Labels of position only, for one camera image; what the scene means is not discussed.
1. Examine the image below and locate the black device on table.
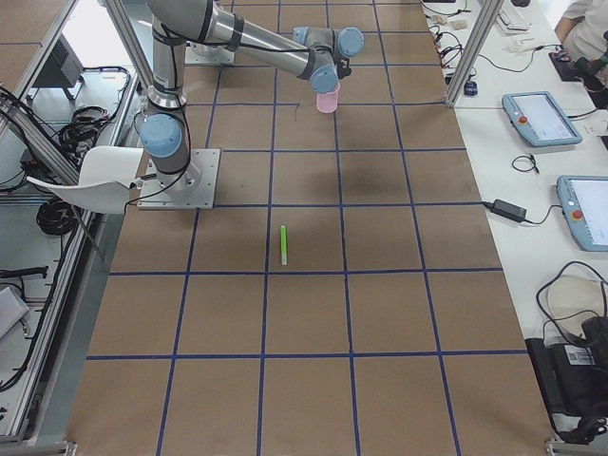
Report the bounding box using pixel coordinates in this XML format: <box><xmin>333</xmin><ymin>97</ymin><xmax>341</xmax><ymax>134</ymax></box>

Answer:
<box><xmin>525</xmin><ymin>316</ymin><xmax>607</xmax><ymax>445</ymax></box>

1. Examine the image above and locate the pink mesh cup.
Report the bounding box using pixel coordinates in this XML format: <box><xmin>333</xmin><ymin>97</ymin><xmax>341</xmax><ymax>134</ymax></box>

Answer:
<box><xmin>315</xmin><ymin>83</ymin><xmax>341</xmax><ymax>114</ymax></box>

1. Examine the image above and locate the lower blue teach pendant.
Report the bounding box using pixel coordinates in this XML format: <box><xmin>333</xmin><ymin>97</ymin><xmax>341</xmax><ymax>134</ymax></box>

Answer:
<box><xmin>557</xmin><ymin>175</ymin><xmax>607</xmax><ymax>252</ymax></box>

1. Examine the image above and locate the white chair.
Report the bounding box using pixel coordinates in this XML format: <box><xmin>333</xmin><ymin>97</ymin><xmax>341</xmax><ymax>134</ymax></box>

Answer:
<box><xmin>27</xmin><ymin>145</ymin><xmax>143</xmax><ymax>214</ymax></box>

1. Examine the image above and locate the aluminium frame post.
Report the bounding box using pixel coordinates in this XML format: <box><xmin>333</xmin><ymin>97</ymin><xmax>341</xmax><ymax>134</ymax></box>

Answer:
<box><xmin>446</xmin><ymin>0</ymin><xmax>503</xmax><ymax>107</ymax></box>

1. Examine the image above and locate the small black cable loop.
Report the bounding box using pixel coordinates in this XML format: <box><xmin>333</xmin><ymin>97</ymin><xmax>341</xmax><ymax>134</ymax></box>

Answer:
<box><xmin>511</xmin><ymin>153</ymin><xmax>540</xmax><ymax>175</ymax></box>

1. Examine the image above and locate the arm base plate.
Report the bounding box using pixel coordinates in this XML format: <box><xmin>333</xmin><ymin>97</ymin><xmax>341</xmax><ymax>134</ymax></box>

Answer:
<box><xmin>185</xmin><ymin>42</ymin><xmax>235</xmax><ymax>67</ymax></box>
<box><xmin>136</xmin><ymin>148</ymin><xmax>220</xmax><ymax>210</ymax></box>

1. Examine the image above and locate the green pen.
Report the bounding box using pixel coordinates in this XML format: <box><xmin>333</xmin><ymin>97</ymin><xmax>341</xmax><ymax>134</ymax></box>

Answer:
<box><xmin>279</xmin><ymin>225</ymin><xmax>289</xmax><ymax>266</ymax></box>

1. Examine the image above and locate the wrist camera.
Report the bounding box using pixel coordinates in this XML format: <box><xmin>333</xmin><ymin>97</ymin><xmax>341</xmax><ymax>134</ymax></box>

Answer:
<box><xmin>335</xmin><ymin>58</ymin><xmax>352</xmax><ymax>80</ymax></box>

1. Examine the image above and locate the person in white shirt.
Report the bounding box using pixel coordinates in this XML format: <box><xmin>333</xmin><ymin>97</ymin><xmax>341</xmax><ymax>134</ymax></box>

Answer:
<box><xmin>555</xmin><ymin>0</ymin><xmax>607</xmax><ymax>62</ymax></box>

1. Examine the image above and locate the black power adapter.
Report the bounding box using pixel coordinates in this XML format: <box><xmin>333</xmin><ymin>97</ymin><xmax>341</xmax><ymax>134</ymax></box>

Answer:
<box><xmin>482</xmin><ymin>199</ymin><xmax>526</xmax><ymax>223</ymax></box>

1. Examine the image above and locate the upper blue teach pendant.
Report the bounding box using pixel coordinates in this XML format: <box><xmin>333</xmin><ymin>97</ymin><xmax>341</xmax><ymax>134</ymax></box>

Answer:
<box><xmin>502</xmin><ymin>91</ymin><xmax>582</xmax><ymax>147</ymax></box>

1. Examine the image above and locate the blue teach pendant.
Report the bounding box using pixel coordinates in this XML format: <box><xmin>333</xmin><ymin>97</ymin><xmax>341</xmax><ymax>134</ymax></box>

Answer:
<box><xmin>502</xmin><ymin>91</ymin><xmax>582</xmax><ymax>147</ymax></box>
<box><xmin>557</xmin><ymin>175</ymin><xmax>607</xmax><ymax>252</ymax></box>

